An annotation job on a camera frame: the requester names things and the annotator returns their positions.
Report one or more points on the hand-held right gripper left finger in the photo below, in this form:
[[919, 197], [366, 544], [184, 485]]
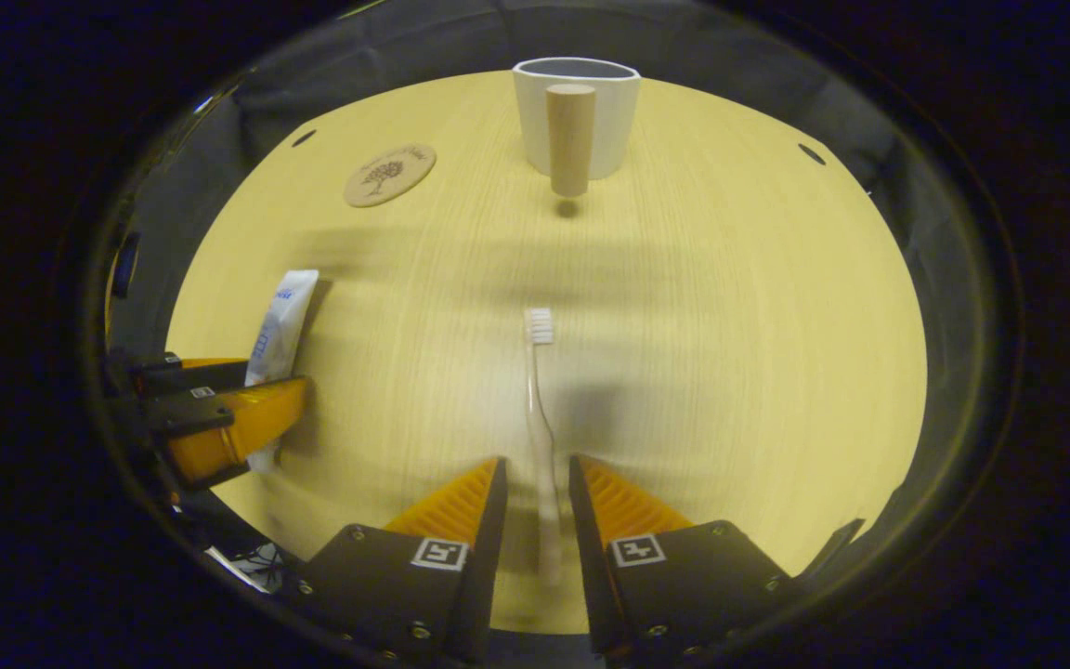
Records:
[[489, 557]]

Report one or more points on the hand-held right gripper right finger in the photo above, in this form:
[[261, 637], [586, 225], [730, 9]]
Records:
[[591, 576]]

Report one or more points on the round wooden coaster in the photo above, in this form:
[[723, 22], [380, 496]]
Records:
[[391, 175]]

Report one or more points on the white clear toothbrush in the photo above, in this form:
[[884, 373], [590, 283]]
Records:
[[540, 327]]

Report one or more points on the white toothpaste tube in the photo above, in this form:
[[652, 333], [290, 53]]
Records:
[[280, 316]]

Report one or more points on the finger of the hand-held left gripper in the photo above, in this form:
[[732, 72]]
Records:
[[191, 413], [201, 376]]

